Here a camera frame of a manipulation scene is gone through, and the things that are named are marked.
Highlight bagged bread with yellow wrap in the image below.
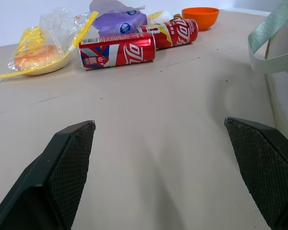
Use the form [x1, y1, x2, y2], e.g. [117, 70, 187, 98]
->
[0, 8, 99, 79]

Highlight red cola can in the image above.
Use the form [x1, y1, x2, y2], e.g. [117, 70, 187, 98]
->
[78, 32, 156, 70]
[136, 18, 199, 50]

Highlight white tote bag green handle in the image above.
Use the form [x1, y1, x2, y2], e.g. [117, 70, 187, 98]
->
[248, 0, 288, 144]

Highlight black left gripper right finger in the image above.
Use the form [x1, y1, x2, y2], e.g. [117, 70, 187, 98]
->
[224, 117, 288, 230]

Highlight purple tissue pack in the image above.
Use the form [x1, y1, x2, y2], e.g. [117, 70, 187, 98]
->
[89, 0, 148, 38]

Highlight orange plastic bowl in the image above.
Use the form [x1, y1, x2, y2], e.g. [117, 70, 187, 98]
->
[181, 7, 220, 32]

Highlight orange bread bun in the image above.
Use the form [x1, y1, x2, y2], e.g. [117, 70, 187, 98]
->
[14, 45, 63, 72]

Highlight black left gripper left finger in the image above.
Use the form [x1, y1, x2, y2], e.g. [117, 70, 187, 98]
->
[0, 120, 96, 230]

